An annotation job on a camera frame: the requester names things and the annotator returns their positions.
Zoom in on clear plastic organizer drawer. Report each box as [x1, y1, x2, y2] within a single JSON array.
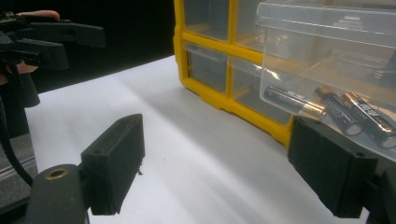
[[255, 0, 396, 164]]

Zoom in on black and copper battery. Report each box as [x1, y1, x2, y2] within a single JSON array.
[[263, 85, 327, 119], [339, 91, 396, 149], [313, 85, 363, 137]]

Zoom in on aluminium floor rail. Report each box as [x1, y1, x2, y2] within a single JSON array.
[[0, 133, 39, 216]]

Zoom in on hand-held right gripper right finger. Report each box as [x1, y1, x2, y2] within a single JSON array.
[[287, 115, 379, 219]]

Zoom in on set of clear drawers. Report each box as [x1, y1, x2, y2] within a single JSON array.
[[182, 0, 293, 125]]

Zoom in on black curtain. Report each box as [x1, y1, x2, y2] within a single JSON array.
[[0, 0, 176, 94]]

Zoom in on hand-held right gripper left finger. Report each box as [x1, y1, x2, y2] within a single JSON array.
[[79, 113, 147, 217]]

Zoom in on yellow and black organizer cabinet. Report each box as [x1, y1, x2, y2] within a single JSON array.
[[173, 0, 396, 148]]

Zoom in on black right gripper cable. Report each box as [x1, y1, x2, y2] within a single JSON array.
[[0, 99, 35, 188]]

